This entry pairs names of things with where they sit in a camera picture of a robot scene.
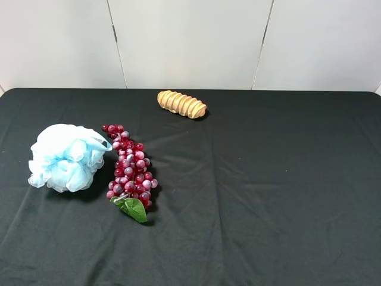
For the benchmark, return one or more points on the light blue bath loofah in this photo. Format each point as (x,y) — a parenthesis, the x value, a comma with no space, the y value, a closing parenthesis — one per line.
(66,157)

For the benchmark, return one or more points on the ridged golden bread loaf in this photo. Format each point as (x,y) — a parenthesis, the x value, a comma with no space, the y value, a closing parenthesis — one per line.
(181,104)

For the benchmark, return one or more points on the red artificial grape bunch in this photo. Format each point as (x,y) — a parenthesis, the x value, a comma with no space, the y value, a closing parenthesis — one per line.
(133,182)

